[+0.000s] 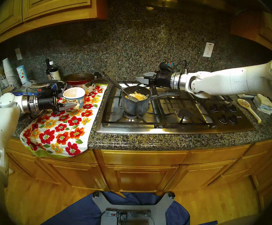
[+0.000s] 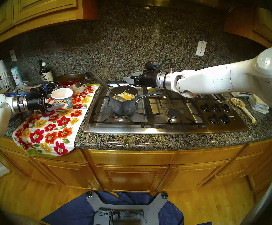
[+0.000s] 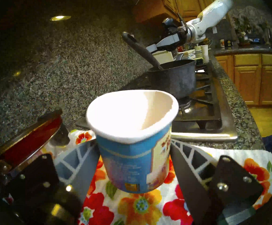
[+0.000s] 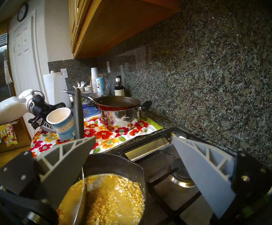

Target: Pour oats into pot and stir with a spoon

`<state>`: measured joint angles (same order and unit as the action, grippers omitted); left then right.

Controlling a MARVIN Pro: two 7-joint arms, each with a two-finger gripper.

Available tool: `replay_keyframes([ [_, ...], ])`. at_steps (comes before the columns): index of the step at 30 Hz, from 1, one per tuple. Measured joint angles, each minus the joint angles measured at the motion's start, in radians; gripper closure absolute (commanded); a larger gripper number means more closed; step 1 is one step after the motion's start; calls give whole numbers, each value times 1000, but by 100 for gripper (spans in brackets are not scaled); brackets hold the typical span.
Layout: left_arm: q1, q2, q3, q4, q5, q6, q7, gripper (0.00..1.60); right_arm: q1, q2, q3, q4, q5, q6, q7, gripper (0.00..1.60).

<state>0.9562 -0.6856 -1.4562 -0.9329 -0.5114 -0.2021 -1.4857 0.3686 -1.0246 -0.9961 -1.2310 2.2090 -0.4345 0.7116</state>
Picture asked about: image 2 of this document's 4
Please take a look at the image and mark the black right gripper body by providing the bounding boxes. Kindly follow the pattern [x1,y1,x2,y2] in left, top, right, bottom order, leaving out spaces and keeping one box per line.
[130,71,159,88]

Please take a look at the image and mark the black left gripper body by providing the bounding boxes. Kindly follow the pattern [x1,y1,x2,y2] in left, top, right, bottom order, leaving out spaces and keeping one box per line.
[27,91,53,112]

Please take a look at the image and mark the white blue oatmeal paper cup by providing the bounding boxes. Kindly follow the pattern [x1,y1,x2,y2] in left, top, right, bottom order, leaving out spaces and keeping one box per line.
[51,87,73,110]

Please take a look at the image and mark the steel pot with red inside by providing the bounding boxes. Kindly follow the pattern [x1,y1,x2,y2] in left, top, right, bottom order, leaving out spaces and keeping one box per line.
[22,73,87,94]

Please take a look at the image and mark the yellow ceramic spoon rest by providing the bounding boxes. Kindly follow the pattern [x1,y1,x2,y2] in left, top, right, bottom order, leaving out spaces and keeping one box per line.
[231,97,256,124]

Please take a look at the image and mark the dark bottle with white label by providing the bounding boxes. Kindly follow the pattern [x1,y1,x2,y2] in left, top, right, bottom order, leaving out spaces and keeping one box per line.
[41,62,54,81]

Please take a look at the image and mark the blue foil box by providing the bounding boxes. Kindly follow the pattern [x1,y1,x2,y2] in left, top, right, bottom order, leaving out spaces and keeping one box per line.
[6,83,45,97]

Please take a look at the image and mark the floral kitchen towel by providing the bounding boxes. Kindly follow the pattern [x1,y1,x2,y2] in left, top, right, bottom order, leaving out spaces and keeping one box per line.
[12,83,100,157]

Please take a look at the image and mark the plain dark bottle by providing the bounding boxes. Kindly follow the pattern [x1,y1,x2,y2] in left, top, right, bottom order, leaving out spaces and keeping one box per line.
[38,60,44,81]

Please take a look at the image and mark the small dark saucepan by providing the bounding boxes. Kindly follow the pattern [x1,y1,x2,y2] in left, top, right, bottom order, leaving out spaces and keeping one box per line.
[109,85,168,116]

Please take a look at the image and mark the black cast iron grate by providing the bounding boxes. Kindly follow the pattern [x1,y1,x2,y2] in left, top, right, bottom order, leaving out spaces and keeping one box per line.
[196,93,227,102]
[143,84,208,129]
[88,81,150,124]

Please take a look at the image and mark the light blue patterned cup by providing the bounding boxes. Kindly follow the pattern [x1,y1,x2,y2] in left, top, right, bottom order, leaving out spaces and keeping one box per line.
[10,67,23,85]

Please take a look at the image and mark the stack of white paper cups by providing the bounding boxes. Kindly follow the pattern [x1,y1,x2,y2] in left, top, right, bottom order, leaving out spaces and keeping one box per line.
[0,60,15,89]

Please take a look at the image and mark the stainless steel gas cooktop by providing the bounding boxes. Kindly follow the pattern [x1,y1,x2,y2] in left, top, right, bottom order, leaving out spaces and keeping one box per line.
[83,80,249,135]

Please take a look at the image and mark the wooden upper cabinet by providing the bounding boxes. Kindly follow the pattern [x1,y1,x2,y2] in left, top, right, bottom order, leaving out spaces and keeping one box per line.
[0,0,98,51]
[224,7,272,50]

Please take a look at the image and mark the wooden lower cabinets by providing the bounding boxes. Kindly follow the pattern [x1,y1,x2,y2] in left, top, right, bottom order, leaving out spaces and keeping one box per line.
[0,137,272,201]

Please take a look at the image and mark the white countertop appliance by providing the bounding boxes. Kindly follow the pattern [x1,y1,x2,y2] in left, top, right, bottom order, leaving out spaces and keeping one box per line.
[230,92,252,98]

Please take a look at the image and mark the dark blue cloth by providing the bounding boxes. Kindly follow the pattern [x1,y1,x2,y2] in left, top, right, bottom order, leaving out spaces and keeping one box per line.
[41,191,213,225]

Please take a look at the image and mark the folded cloth stack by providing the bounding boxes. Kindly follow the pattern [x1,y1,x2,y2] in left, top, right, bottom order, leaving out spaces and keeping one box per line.
[248,94,270,115]

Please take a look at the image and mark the grey power strip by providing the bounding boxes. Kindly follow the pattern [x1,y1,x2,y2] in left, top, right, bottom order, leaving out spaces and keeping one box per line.
[98,209,144,218]

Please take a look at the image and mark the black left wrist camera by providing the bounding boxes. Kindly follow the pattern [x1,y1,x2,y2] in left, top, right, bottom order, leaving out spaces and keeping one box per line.
[27,85,49,97]

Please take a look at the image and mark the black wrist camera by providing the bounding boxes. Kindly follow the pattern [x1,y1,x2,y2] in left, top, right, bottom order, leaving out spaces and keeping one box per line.
[27,85,49,97]
[145,60,161,72]

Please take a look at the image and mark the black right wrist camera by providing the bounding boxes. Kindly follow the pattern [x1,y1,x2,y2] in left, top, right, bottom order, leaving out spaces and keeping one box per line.
[145,60,161,72]

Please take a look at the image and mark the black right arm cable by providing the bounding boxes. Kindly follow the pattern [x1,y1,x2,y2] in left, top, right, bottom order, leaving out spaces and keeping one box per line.
[158,59,174,74]

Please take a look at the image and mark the black handled metal spoon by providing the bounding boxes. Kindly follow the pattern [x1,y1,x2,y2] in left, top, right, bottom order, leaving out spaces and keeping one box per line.
[86,71,127,102]

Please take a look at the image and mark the white wall outlet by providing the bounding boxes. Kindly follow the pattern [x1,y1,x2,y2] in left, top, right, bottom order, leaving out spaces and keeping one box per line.
[195,40,207,56]

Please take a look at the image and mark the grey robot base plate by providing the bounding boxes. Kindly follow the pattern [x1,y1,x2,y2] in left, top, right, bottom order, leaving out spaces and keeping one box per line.
[86,191,169,225]

